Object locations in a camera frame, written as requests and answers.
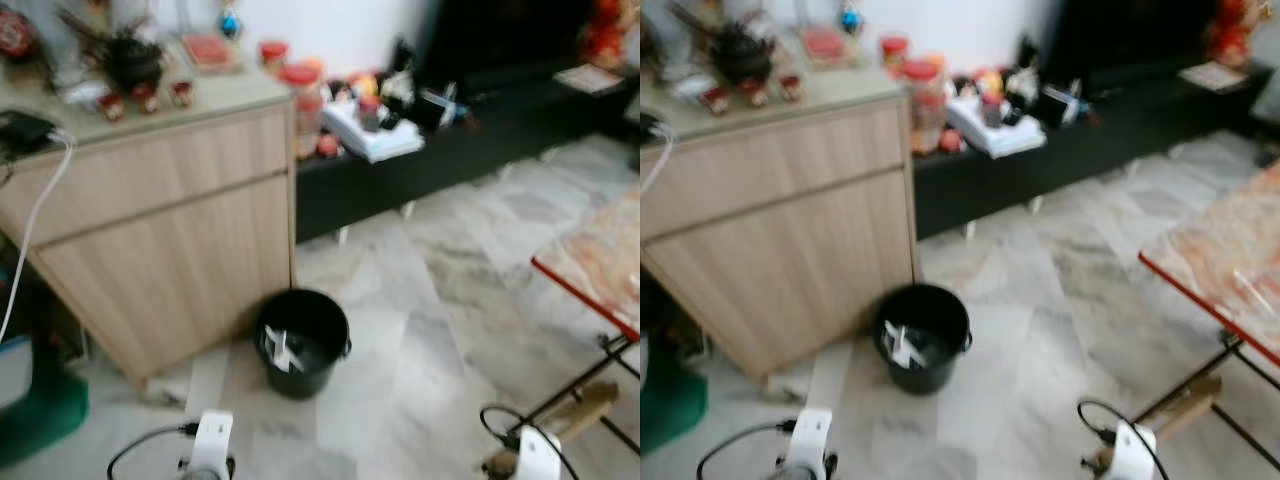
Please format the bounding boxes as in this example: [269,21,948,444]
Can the white paper scrap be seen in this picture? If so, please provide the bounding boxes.
[261,324,307,377]
[881,319,927,372]

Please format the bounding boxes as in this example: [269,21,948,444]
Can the black television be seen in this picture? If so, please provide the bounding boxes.
[1039,0,1218,93]
[414,0,603,102]

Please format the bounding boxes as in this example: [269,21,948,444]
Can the black rubbish bin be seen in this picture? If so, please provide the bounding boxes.
[872,282,974,397]
[252,287,354,402]

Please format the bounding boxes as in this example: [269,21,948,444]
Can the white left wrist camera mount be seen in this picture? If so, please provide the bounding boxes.
[784,406,835,480]
[187,409,237,480]

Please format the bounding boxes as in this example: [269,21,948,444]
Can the light wood cabinet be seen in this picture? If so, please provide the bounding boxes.
[0,68,299,387]
[640,63,920,382]

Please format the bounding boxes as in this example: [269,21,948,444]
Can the white flat box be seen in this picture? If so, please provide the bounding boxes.
[321,97,427,165]
[944,92,1050,160]

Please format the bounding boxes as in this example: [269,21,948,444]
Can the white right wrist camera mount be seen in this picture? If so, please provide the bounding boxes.
[514,427,564,480]
[1109,419,1160,480]

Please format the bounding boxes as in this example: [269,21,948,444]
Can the marble-pattern folding table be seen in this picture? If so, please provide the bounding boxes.
[504,188,641,457]
[1137,158,1280,473]

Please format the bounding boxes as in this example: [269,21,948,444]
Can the red figurine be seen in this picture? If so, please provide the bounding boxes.
[579,0,637,70]
[1204,0,1264,67]

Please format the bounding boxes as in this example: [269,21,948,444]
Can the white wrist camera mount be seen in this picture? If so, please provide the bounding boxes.
[187,409,237,480]
[1109,419,1160,480]
[514,427,564,480]
[784,406,835,480]

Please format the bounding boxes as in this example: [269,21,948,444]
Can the tall red-lid snack jar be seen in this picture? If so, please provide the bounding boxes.
[902,59,950,157]
[279,62,327,162]

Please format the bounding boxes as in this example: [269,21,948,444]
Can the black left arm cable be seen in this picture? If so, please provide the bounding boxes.
[696,419,797,480]
[106,421,200,480]

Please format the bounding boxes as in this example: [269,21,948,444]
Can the white power cable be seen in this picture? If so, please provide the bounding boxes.
[640,120,677,197]
[0,129,77,347]

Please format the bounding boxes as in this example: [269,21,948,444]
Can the short red-lid jar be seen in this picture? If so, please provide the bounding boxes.
[879,34,912,74]
[257,39,292,77]

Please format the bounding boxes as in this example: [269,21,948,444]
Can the black incense pot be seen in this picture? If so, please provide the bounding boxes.
[99,30,167,94]
[714,22,780,87]

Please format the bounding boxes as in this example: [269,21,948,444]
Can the green plastic container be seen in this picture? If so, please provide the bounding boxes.
[0,334,92,467]
[640,334,710,457]

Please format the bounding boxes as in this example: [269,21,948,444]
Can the low black TV cabinet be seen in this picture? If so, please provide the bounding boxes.
[294,68,641,247]
[911,63,1280,242]

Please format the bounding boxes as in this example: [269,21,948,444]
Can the thin white booklet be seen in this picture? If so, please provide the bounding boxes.
[1177,59,1252,94]
[552,62,627,97]

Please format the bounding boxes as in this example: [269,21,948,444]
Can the red offering tray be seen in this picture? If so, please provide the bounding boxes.
[799,26,857,70]
[179,32,242,74]

